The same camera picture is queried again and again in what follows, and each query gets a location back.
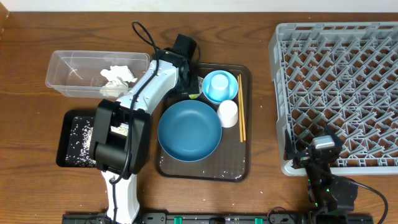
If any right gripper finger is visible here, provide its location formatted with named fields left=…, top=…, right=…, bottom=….
left=324, top=124, right=344, bottom=145
left=284, top=129, right=296, bottom=161

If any dark blue plate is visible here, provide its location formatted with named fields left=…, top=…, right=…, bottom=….
left=157, top=100, right=223, bottom=162

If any white tissue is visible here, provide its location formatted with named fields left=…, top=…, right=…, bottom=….
left=100, top=65, right=137, bottom=88
left=99, top=82, right=129, bottom=98

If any pile of white rice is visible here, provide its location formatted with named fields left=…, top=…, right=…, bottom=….
left=65, top=116, right=129, bottom=166

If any yellow silver snack wrapper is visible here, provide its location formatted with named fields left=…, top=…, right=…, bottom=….
left=189, top=93, right=200, bottom=100

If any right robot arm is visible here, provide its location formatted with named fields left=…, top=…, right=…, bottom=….
left=284, top=125, right=358, bottom=223

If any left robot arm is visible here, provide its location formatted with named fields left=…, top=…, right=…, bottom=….
left=89, top=47, right=195, bottom=223

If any grey dishwasher rack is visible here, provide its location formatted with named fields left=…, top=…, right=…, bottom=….
left=269, top=22, right=397, bottom=176

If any black waste tray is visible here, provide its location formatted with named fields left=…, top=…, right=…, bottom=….
left=56, top=109, right=95, bottom=167

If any light blue bowl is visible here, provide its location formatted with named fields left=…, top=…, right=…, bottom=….
left=202, top=70, right=238, bottom=105

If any light blue cup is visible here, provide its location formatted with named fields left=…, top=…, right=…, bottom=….
left=208, top=74, right=229, bottom=101

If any wooden chopstick right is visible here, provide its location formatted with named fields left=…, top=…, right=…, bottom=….
left=240, top=74, right=246, bottom=142

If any wooden chopstick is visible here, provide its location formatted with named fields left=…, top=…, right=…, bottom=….
left=237, top=74, right=243, bottom=142
left=240, top=74, right=246, bottom=142

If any white cup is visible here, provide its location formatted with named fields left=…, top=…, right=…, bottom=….
left=217, top=100, right=238, bottom=128

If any wooden chopstick left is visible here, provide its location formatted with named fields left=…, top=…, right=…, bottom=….
left=237, top=74, right=243, bottom=142

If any brown serving tray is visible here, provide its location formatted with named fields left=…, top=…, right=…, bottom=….
left=155, top=63, right=252, bottom=182

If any clear plastic bin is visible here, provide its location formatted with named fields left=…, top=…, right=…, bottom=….
left=45, top=50, right=150, bottom=98

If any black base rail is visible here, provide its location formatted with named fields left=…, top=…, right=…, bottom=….
left=61, top=212, right=374, bottom=224

